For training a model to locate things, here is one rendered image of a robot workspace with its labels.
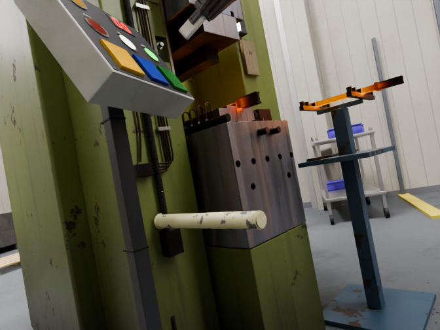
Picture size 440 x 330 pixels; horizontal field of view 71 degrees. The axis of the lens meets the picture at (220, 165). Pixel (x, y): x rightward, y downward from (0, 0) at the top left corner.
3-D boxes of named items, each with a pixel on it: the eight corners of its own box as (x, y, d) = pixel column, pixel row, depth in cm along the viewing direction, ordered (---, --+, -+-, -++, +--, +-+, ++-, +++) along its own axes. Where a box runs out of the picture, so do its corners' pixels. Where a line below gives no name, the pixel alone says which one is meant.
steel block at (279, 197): (306, 221, 133) (287, 120, 133) (249, 249, 106) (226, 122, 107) (217, 222, 173) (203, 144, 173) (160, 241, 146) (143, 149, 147)
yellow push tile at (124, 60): (146, 74, 64) (125, 49, 65) (122, 65, 57) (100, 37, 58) (140, 81, 65) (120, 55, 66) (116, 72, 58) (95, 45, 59)
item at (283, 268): (326, 330, 132) (306, 222, 133) (275, 385, 105) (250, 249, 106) (232, 305, 172) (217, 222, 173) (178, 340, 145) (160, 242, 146)
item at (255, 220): (270, 228, 75) (266, 206, 75) (256, 234, 72) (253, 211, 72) (168, 226, 107) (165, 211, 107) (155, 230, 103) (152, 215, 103)
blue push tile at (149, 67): (170, 84, 73) (152, 62, 75) (152, 77, 66) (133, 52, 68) (165, 89, 74) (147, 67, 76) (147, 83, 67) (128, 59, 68)
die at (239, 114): (255, 124, 127) (251, 103, 127) (221, 125, 113) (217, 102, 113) (192, 143, 157) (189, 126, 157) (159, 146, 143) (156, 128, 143)
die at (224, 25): (239, 40, 128) (236, 18, 128) (204, 31, 114) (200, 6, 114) (179, 74, 158) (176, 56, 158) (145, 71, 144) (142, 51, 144)
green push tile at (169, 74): (188, 91, 83) (171, 71, 84) (175, 85, 76) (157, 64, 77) (184, 96, 83) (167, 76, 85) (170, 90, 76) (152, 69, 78)
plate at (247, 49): (259, 75, 155) (253, 42, 155) (248, 73, 148) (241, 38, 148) (256, 76, 156) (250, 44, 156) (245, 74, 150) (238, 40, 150)
